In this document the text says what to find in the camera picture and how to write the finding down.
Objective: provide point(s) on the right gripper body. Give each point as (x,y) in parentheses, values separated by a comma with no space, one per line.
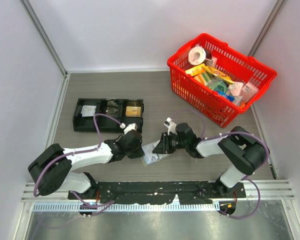
(177,143)

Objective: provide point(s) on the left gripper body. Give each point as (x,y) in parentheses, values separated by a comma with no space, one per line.
(133,153)

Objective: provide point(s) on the grey card holder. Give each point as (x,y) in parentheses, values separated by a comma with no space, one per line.
(161,156)

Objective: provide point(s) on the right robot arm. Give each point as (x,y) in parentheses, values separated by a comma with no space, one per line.
(245,151)

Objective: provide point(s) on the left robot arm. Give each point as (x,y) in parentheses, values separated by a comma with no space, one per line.
(54,169)

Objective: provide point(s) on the gold card in tray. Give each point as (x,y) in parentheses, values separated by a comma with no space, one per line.
(133,111)

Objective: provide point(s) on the silver card in tray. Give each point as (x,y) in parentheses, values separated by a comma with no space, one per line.
(88,110)

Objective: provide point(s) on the black three-slot tray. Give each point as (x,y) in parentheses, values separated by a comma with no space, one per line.
(112,110)

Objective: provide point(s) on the green packet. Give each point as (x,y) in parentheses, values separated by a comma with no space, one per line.
(217,84)

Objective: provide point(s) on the red shopping basket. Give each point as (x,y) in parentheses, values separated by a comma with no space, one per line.
(219,107)

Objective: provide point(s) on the yellow snack box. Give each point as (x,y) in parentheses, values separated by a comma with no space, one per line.
(204,74)

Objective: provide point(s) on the pink white packet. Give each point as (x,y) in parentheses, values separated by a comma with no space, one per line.
(248,91)

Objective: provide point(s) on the white tape roll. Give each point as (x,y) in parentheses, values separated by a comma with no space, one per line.
(196,55)

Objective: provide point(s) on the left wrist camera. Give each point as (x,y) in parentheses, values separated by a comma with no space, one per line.
(129,127)

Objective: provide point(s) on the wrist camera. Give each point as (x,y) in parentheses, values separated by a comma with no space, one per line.
(171,126)
(129,127)

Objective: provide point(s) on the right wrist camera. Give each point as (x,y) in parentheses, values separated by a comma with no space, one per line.
(171,126)

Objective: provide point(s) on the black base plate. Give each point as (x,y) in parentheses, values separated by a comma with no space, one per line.
(162,192)

